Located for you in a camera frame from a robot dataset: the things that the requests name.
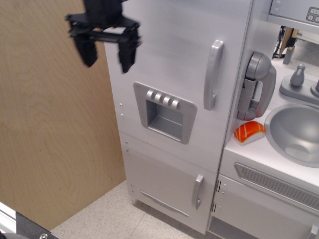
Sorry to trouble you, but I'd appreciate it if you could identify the white toy fridge door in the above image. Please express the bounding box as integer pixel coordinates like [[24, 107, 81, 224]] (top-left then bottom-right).
[[105, 0, 252, 172]]

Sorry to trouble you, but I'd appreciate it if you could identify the black metal base frame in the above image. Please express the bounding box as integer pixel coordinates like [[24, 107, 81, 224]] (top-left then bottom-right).
[[0, 202, 58, 239]]

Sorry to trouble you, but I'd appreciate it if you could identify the grey toy sink basin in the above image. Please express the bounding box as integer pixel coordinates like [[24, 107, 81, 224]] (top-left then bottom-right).
[[265, 104, 319, 168]]

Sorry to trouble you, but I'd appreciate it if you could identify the grey toy faucet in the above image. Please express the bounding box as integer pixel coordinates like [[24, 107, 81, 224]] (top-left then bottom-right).
[[279, 64, 319, 108]]

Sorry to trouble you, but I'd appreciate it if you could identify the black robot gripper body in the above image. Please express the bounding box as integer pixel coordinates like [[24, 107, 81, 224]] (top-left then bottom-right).
[[65, 0, 140, 42]]

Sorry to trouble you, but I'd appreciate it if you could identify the salmon sushi toy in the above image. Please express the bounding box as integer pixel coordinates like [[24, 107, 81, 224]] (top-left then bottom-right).
[[234, 121, 266, 145]]

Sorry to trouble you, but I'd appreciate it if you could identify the grey fridge door handle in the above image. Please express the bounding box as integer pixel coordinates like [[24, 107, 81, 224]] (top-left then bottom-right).
[[203, 40, 224, 111]]

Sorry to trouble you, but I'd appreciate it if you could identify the grey toy microwave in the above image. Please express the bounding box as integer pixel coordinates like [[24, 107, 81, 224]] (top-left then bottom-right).
[[267, 0, 319, 34]]

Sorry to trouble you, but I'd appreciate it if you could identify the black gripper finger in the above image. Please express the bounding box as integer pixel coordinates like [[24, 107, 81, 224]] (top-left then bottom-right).
[[71, 33, 97, 67], [118, 28, 142, 73]]

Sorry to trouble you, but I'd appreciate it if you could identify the grey ice dispenser box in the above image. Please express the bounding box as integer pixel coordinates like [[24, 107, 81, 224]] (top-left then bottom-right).
[[133, 82, 197, 144]]

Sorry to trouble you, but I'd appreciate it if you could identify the white lower freezer door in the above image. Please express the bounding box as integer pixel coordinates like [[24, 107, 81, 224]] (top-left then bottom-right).
[[120, 132, 216, 234]]

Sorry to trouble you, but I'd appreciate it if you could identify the grey freezer door handle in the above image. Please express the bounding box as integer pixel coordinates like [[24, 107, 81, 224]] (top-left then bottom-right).
[[191, 174, 204, 210]]

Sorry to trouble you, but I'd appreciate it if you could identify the white oven door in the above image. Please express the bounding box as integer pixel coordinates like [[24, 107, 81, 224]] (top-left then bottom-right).
[[209, 175, 319, 239]]

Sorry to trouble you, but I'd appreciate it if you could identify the grey toy telephone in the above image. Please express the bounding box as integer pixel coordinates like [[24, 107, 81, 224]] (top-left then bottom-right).
[[237, 52, 277, 121]]

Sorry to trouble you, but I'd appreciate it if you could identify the white toy fridge cabinet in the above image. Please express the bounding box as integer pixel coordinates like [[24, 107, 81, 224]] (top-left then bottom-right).
[[117, 0, 275, 236]]

